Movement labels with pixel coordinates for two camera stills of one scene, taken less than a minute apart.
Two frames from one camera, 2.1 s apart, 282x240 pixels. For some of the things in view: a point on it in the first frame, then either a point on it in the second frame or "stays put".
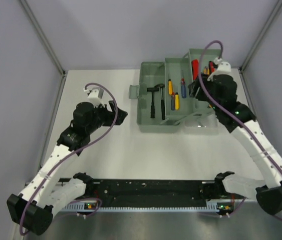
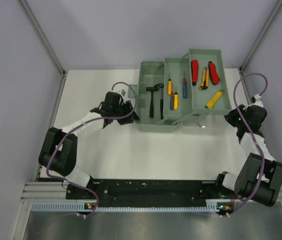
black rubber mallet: (152, 108) stays put
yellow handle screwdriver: (176, 101) stays put
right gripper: (193, 88) -> (229, 117)
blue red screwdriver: (183, 87) stays put
